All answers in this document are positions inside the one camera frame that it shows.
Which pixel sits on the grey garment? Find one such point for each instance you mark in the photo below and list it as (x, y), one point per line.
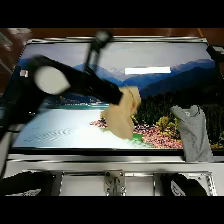
(195, 133)

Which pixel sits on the beige T-shirt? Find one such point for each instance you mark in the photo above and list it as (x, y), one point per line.
(120, 116)

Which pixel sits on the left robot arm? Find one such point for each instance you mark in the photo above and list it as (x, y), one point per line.
(83, 81)

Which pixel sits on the silver frame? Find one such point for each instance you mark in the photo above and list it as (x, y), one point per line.
(100, 166)

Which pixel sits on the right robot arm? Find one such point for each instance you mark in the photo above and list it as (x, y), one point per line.
(186, 186)

